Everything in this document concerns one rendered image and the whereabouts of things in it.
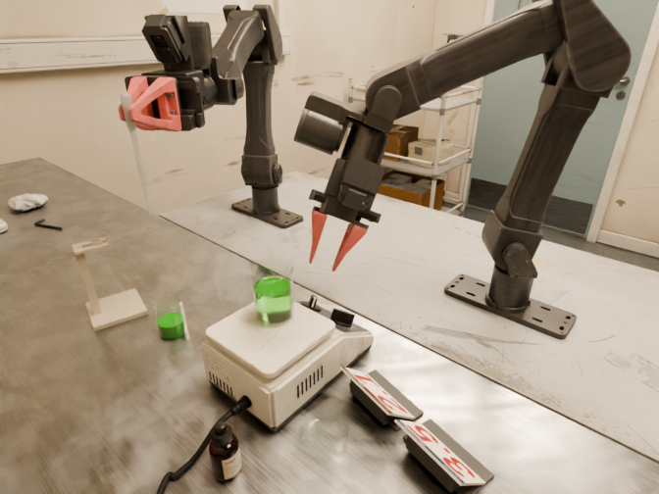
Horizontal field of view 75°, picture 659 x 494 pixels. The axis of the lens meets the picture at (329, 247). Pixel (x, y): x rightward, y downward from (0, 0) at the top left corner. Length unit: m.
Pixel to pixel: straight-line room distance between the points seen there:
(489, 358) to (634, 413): 0.17
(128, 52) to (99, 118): 0.27
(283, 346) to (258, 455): 0.12
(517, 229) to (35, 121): 1.61
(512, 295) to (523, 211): 0.14
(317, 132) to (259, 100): 0.41
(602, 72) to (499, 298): 0.35
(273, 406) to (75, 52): 1.54
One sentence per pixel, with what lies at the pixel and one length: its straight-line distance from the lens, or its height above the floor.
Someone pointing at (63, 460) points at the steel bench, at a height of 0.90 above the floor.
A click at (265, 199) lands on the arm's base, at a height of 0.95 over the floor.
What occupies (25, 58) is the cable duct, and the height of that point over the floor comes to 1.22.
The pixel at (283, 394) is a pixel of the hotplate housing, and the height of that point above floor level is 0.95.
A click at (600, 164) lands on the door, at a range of 3.32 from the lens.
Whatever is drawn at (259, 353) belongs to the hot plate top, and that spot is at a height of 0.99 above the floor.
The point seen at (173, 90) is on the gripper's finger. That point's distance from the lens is 0.62.
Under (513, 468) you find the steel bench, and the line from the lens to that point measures 0.55.
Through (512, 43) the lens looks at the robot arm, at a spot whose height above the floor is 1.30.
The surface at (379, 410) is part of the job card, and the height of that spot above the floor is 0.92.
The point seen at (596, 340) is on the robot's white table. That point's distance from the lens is 0.77.
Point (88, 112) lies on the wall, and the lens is 1.92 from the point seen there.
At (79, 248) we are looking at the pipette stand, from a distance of 0.74.
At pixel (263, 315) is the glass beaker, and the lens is 0.54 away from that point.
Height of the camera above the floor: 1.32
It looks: 27 degrees down
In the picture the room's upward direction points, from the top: straight up
